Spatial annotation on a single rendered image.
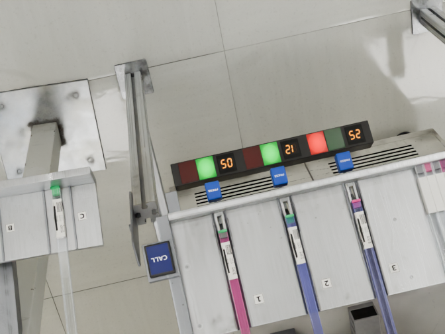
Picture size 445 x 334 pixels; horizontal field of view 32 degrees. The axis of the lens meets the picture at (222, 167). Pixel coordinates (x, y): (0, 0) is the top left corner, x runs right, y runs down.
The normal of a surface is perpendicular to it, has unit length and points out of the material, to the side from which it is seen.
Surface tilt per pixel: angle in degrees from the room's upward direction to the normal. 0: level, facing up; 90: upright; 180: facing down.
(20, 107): 0
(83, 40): 0
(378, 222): 43
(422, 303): 0
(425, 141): 90
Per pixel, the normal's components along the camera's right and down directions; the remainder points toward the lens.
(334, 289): -0.03, -0.25
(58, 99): 0.13, 0.46
